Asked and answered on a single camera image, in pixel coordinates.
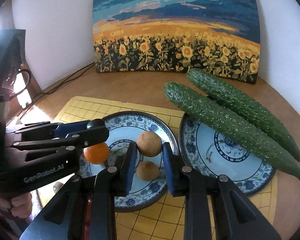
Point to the blue floral plate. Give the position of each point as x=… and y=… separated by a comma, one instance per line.
x=202, y=140
x=125, y=135

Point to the small brown round fruit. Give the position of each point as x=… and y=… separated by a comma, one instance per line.
x=147, y=171

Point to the person's left hand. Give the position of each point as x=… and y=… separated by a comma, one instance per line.
x=21, y=205

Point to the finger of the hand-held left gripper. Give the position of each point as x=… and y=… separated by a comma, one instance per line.
x=90, y=138
x=70, y=129

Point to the large brown round fruit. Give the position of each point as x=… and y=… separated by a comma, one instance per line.
x=149, y=143

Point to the green cucumber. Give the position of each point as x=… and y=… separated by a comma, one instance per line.
x=215, y=120
x=240, y=100

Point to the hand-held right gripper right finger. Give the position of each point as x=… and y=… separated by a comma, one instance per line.
x=169, y=172

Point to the yellow grid mat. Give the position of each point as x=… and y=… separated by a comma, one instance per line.
x=85, y=107

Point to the sunflower field painting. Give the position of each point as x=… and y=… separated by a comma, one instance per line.
x=165, y=30

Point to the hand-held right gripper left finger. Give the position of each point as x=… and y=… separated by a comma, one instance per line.
x=129, y=172

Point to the small orange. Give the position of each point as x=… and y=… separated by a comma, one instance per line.
x=97, y=154

